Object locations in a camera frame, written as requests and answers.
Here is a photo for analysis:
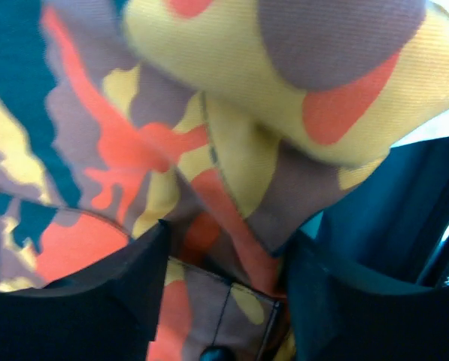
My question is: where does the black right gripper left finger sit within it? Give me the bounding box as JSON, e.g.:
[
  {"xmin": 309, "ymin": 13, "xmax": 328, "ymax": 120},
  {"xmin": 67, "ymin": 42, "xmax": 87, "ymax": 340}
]
[{"xmin": 0, "ymin": 221, "xmax": 170, "ymax": 360}]

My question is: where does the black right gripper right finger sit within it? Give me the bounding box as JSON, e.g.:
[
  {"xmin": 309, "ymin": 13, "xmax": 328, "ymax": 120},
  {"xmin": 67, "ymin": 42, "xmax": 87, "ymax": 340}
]
[{"xmin": 286, "ymin": 232, "xmax": 449, "ymax": 360}]

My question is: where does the orange camouflage garment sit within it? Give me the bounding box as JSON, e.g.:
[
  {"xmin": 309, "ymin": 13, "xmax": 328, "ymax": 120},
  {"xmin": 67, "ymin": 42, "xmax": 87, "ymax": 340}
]
[{"xmin": 0, "ymin": 1, "xmax": 449, "ymax": 360}]

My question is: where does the dark blue open suitcase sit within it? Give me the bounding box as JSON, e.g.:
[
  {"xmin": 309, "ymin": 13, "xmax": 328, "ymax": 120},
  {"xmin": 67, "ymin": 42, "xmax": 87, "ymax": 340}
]
[{"xmin": 302, "ymin": 138, "xmax": 449, "ymax": 285}]

